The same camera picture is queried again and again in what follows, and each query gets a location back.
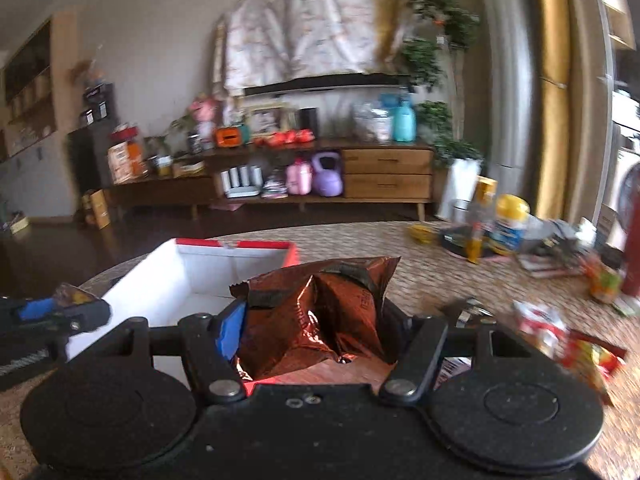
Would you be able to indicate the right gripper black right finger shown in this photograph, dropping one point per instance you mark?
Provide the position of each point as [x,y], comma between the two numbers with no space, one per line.
[416,342]

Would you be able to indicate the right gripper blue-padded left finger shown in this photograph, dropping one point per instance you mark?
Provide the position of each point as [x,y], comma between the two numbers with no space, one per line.
[209,345]

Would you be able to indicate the brown foil snack bag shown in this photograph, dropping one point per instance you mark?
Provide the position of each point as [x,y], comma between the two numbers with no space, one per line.
[299,316]

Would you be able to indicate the red yellow chip bag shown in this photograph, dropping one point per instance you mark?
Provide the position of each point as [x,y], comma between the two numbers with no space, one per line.
[593,360]

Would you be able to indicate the black small snack packet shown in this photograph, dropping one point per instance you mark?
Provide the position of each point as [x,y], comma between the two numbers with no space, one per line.
[467,313]

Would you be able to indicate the red and white cardboard box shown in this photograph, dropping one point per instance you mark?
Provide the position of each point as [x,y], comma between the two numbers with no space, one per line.
[184,277]

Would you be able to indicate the yellow small snack packet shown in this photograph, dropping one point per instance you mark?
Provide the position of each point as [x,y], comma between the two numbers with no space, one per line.
[422,234]

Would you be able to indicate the yellow lid supplement bottle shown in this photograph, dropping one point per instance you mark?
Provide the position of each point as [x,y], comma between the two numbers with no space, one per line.
[510,224]

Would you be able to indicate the yellow tall snack packet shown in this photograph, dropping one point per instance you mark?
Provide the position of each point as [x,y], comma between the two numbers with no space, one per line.
[478,210]

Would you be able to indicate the white router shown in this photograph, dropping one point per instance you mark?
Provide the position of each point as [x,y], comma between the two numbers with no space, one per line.
[241,182]

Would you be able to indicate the wooden tv cabinet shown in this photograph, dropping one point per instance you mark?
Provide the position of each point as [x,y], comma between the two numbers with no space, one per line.
[372,173]

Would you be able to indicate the purple kettlebell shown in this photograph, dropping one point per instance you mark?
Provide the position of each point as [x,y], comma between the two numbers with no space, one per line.
[327,180]

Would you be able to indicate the pink bag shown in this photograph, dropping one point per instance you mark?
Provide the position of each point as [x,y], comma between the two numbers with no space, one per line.
[299,177]

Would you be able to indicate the orange label jar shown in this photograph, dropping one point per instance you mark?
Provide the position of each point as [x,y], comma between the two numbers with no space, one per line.
[605,279]

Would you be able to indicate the orange alarm clock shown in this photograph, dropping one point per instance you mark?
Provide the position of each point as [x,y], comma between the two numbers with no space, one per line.
[228,137]

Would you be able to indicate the dark red water bottle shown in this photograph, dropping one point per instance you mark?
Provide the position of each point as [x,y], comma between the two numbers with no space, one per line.
[628,210]

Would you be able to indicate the teal detergent bottle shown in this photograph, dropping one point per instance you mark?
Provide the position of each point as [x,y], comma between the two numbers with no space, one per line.
[404,121]

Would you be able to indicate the black speaker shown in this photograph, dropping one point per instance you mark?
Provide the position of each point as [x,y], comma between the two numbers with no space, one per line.
[308,119]

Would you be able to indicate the white planter with plant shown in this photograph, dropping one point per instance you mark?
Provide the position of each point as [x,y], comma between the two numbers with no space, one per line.
[432,53]

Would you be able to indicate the floral cloth covered tv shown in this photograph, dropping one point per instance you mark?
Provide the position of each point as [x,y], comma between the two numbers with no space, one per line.
[258,43]

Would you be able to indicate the picture frame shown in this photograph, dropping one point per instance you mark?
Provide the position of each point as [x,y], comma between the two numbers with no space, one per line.
[265,119]

